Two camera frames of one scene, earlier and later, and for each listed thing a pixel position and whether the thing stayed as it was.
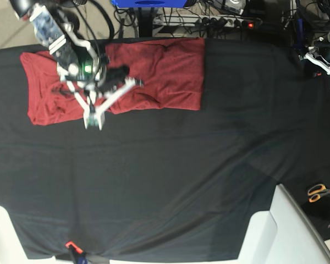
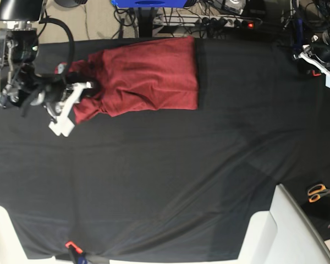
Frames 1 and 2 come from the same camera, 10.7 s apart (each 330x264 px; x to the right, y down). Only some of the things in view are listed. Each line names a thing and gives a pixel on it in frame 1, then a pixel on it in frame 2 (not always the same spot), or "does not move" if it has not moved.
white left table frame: x=5 y=247 does not move
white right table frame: x=284 y=235 does not move
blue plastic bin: x=149 y=3 does not move
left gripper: x=84 y=81 -> x=59 y=110
